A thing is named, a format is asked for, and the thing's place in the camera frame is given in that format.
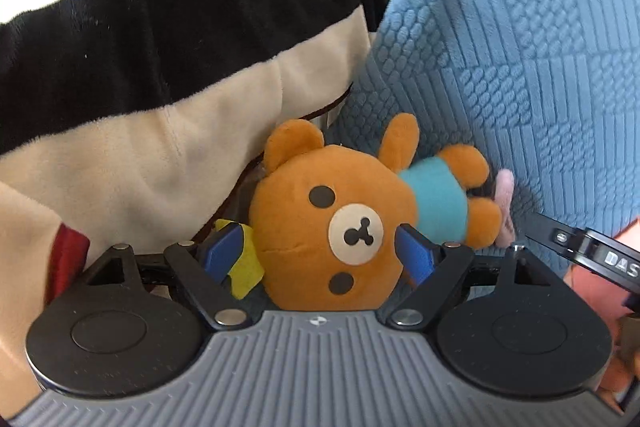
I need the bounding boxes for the pink striped fabric piece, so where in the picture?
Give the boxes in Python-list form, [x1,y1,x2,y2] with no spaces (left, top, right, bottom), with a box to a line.
[494,169,515,248]

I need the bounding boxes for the striped plush blanket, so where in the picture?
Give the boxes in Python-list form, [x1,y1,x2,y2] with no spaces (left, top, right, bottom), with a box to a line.
[1,0,388,418]

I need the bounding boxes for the person hand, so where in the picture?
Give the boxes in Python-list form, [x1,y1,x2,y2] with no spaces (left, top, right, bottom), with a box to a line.
[597,313,639,414]

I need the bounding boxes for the brown bear plush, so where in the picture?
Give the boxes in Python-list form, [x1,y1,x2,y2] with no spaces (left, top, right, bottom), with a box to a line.
[224,113,501,311]

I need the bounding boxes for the blue textured chair cover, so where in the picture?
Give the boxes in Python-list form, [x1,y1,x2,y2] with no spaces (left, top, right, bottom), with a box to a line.
[324,0,640,278]

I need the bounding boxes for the pink cardboard box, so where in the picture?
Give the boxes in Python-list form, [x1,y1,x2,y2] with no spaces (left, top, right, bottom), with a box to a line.
[563,218,640,403]

